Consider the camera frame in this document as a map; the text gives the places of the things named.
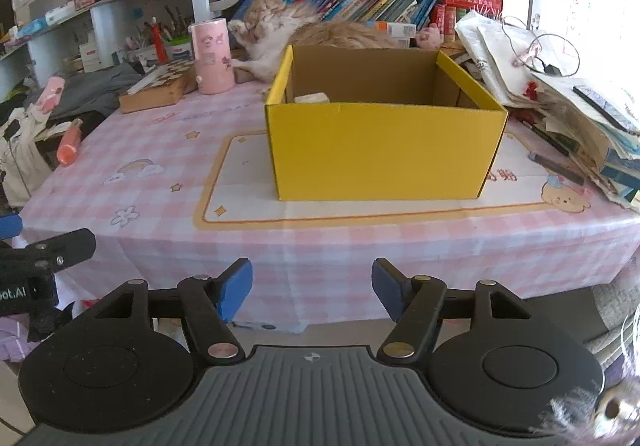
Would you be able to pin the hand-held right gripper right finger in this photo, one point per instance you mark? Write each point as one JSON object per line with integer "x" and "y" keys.
{"x": 387, "y": 288}

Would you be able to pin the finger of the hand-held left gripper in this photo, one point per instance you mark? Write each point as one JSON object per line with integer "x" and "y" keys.
{"x": 65, "y": 246}
{"x": 10, "y": 226}

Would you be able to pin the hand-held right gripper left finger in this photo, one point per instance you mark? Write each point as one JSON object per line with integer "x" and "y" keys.
{"x": 237, "y": 286}

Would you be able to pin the yellow cardboard box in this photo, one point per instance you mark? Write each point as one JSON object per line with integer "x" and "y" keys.
{"x": 375, "y": 151}

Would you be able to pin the white charger plug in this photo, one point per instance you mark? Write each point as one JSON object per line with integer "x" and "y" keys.
{"x": 311, "y": 98}

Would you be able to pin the pink checked desktop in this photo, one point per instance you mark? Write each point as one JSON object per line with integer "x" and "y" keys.
{"x": 150, "y": 226}

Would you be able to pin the white printed garment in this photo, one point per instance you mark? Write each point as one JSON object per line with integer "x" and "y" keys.
{"x": 25, "y": 161}

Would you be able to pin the coral orange bottle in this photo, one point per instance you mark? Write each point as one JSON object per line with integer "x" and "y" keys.
{"x": 69, "y": 146}

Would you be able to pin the pink plush mitten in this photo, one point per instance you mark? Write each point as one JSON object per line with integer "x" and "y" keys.
{"x": 50, "y": 96}

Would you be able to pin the wooden chessboard box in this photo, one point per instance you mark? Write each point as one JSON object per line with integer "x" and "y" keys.
{"x": 150, "y": 98}

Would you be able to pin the white flat case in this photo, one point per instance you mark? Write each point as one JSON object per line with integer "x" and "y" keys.
{"x": 147, "y": 81}

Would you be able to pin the grey marker pen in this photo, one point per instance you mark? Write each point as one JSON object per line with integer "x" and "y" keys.
{"x": 555, "y": 167}

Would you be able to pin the black pen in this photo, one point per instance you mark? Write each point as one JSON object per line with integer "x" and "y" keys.
{"x": 542, "y": 135}

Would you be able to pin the holder of brushes and pens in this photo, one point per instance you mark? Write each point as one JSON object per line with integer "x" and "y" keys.
{"x": 140, "y": 38}

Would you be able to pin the red tassel ornament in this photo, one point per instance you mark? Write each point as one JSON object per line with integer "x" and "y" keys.
{"x": 159, "y": 43}

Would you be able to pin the pink sticker-covered canister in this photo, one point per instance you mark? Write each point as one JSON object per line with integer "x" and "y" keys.
{"x": 212, "y": 61}

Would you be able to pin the white tub green rim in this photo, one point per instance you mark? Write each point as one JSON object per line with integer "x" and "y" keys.
{"x": 180, "y": 48}

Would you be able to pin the grey striped cushion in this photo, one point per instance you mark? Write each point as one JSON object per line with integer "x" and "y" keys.
{"x": 617, "y": 316}

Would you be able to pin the pile of papers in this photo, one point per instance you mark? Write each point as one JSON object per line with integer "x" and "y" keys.
{"x": 575, "y": 126}

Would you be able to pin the fluffy grey charm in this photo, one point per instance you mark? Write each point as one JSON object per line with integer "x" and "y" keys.
{"x": 610, "y": 408}

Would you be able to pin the pink plush pig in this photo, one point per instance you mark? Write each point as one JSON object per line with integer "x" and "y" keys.
{"x": 429, "y": 37}

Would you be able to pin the orange and white cat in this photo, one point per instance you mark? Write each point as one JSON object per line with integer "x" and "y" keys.
{"x": 280, "y": 26}

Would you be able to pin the row of books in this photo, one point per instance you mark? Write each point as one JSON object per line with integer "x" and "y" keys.
{"x": 360, "y": 1}

